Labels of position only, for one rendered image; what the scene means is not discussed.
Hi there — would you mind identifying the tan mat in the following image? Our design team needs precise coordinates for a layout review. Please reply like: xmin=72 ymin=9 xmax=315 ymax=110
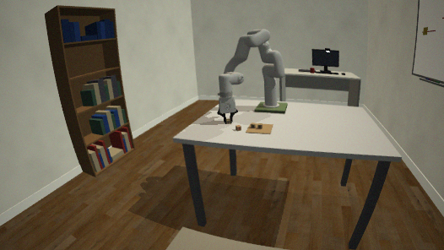
xmin=246 ymin=123 xmax=273 ymax=134

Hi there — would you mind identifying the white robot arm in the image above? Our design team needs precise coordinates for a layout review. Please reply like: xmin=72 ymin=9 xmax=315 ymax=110
xmin=218 ymin=30 xmax=284 ymax=108

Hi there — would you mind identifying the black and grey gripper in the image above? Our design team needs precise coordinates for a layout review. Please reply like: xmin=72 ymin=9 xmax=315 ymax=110
xmin=217 ymin=96 xmax=238 ymax=124

